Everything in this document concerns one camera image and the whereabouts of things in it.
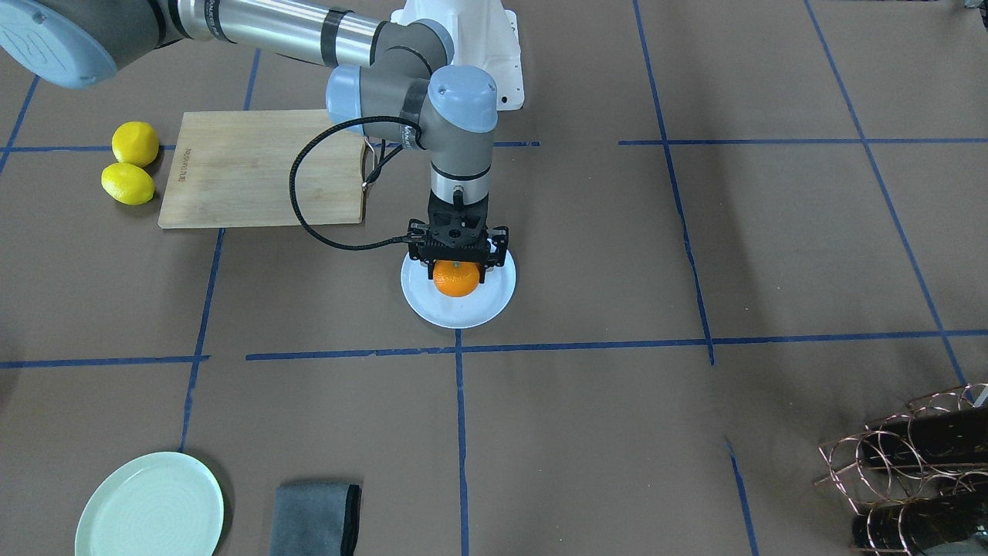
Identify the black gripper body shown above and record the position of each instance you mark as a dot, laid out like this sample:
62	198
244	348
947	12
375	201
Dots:
417	232

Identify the orange fruit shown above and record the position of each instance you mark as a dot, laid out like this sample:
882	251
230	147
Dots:
455	279

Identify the light blue plate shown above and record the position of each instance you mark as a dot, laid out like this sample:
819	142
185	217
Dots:
483	304

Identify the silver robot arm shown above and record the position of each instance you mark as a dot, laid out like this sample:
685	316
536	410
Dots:
397	82

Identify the green plate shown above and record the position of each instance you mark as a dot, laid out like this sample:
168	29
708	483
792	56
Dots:
163	503

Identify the wooden cutting board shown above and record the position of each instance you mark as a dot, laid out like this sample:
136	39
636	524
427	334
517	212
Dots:
230	170

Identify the folded grey cloth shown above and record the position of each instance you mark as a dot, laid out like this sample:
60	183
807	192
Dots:
316	518

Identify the lower yellow lemon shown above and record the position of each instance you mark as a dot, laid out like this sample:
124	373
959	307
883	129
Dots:
127	183

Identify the yellow lemon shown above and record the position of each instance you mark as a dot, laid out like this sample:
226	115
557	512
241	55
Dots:
127	183
136	143

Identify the upper yellow lemon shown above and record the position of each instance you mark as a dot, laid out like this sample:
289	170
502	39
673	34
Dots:
136	143

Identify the dark wine bottle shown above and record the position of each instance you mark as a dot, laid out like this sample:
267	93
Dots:
948	442
947	525

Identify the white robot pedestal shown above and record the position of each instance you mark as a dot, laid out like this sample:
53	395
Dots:
485	35

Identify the copper wire bottle rack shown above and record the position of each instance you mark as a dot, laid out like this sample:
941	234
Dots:
916	480

